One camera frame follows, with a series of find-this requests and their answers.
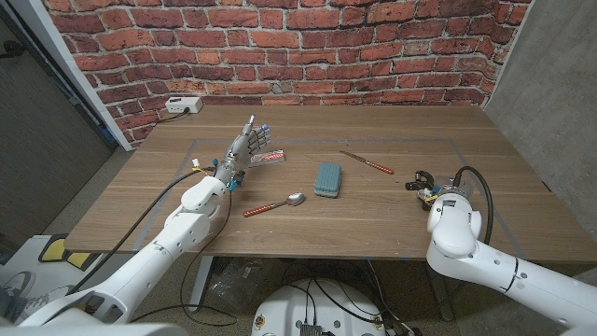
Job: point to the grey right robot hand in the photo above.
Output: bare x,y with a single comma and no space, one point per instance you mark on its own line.
452,186

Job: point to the white table leg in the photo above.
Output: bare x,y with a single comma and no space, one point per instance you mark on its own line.
201,280

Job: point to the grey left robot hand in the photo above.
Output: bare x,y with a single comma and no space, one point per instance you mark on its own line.
240,151

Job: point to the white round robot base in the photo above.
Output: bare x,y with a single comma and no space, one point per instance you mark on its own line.
284,312

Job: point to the teal sponge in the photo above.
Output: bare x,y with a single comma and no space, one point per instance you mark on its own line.
327,179

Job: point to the red brick printed backdrop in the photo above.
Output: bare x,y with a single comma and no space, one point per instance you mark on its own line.
298,51

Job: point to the black wall hook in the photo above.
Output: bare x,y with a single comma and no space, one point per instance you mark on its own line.
11,48

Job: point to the person's leg in jeans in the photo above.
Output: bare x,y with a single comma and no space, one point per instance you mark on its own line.
9,305

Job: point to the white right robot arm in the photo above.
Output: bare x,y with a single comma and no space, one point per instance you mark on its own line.
471,261

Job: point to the white power strip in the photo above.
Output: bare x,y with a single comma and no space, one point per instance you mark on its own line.
183,104

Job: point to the black grip strengthener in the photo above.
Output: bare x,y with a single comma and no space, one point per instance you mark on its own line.
411,186

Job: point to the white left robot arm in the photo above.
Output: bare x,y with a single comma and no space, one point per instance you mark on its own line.
154,254

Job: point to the white door frame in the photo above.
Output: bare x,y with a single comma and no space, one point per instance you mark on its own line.
70,65

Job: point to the clear plastic bag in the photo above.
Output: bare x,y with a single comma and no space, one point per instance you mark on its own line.
238,284

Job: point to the grey white sneaker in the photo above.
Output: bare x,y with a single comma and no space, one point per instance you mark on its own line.
16,284

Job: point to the grey table leg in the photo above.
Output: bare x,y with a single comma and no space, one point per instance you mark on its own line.
440,298

